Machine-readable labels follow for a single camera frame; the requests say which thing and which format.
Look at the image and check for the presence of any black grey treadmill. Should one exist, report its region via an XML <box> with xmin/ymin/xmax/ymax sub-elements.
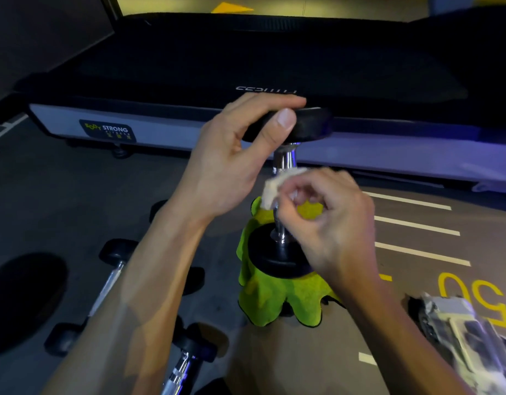
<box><xmin>13</xmin><ymin>4</ymin><xmax>506</xmax><ymax>194</ymax></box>

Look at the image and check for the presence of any black chrome dumbbell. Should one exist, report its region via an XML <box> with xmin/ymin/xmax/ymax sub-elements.
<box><xmin>149</xmin><ymin>199</ymin><xmax>206</xmax><ymax>297</ymax></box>
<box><xmin>44</xmin><ymin>238</ymin><xmax>139</xmax><ymax>359</ymax></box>
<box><xmin>160</xmin><ymin>316</ymin><xmax>231</xmax><ymax>395</ymax></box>
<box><xmin>241</xmin><ymin>106</ymin><xmax>335</xmax><ymax>281</ymax></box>

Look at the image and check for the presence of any white wipe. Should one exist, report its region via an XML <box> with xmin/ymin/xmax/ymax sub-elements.
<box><xmin>263</xmin><ymin>168</ymin><xmax>310</xmax><ymax>211</ymax></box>

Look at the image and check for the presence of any plastic wipes packet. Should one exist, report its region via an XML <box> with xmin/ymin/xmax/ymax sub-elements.
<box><xmin>407</xmin><ymin>292</ymin><xmax>506</xmax><ymax>395</ymax></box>

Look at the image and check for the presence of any person's left hand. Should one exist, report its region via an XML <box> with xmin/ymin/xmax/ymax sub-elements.
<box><xmin>167</xmin><ymin>93</ymin><xmax>307</xmax><ymax>227</ymax></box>

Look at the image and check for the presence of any green microfibre cloth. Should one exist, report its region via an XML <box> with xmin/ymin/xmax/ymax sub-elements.
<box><xmin>236</xmin><ymin>196</ymin><xmax>345</xmax><ymax>329</ymax></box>

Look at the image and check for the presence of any person's left forearm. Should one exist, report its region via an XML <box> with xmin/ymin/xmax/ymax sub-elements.
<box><xmin>41</xmin><ymin>197</ymin><xmax>215</xmax><ymax>395</ymax></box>

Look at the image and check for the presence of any person's right hand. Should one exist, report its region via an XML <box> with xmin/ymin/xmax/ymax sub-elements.
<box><xmin>274</xmin><ymin>168</ymin><xmax>380</xmax><ymax>293</ymax></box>

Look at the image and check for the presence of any person's right forearm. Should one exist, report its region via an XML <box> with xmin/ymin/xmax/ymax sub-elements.
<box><xmin>343</xmin><ymin>263</ymin><xmax>477</xmax><ymax>395</ymax></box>

